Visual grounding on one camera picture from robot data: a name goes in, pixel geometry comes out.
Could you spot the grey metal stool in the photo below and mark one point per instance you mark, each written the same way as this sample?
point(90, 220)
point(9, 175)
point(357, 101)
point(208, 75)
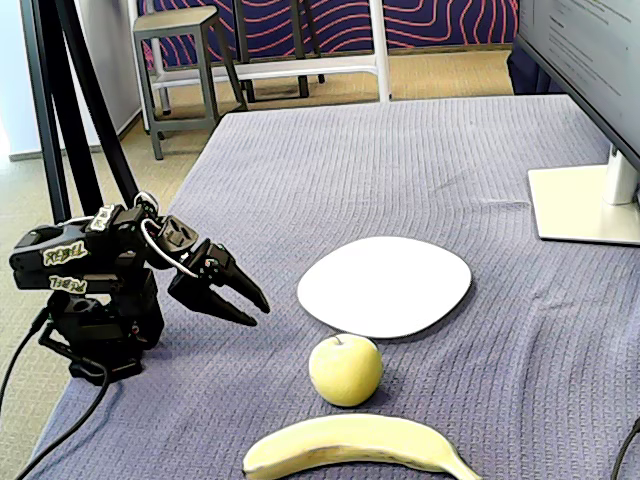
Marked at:
point(170, 22)

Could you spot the grey computer monitor with stand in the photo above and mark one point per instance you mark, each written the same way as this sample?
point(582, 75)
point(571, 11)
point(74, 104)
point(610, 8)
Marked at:
point(575, 50)

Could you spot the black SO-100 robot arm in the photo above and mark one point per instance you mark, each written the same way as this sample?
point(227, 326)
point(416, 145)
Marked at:
point(100, 310)

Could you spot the black tripod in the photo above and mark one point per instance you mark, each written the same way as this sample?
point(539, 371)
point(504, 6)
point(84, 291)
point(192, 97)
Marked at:
point(50, 125)

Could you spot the yellow banana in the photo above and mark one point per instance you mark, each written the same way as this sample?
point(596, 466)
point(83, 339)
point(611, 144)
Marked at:
point(350, 440)

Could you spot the white rounded plate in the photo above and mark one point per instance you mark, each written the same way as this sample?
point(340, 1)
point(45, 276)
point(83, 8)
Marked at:
point(385, 285)

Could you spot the purple pink wavy patterned panel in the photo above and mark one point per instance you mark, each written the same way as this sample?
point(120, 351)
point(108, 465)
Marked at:
point(440, 25)

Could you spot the white metal table frame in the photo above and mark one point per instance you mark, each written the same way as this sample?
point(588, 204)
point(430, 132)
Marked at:
point(381, 50)

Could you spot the black metal frame legs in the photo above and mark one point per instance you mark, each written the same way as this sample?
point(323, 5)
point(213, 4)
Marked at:
point(300, 50)

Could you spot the blue-grey woven table cloth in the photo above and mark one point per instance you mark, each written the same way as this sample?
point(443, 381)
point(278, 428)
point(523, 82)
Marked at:
point(400, 175)

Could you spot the green apple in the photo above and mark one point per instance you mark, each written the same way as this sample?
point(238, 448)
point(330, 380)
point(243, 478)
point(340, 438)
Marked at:
point(345, 370)

